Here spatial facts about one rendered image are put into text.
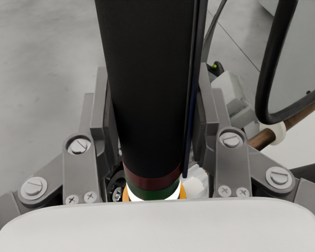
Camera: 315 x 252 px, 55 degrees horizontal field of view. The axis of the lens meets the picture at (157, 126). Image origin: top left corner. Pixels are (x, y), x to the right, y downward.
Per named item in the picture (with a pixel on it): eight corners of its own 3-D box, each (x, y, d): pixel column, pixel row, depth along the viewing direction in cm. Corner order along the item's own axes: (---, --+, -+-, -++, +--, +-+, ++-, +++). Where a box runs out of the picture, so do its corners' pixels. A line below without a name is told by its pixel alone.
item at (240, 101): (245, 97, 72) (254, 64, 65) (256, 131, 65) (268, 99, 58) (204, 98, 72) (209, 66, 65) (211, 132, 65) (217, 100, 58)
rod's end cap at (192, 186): (190, 183, 26) (191, 170, 25) (206, 200, 25) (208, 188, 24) (172, 196, 25) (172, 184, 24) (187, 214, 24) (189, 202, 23)
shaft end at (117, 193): (114, 191, 41) (111, 189, 41) (122, 184, 40) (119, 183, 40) (113, 205, 40) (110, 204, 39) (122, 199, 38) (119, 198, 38)
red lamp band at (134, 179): (158, 133, 19) (157, 120, 18) (193, 169, 17) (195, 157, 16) (112, 160, 18) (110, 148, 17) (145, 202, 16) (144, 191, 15)
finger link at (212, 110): (202, 223, 12) (186, 106, 17) (280, 220, 13) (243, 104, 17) (212, 184, 10) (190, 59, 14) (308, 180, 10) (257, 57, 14)
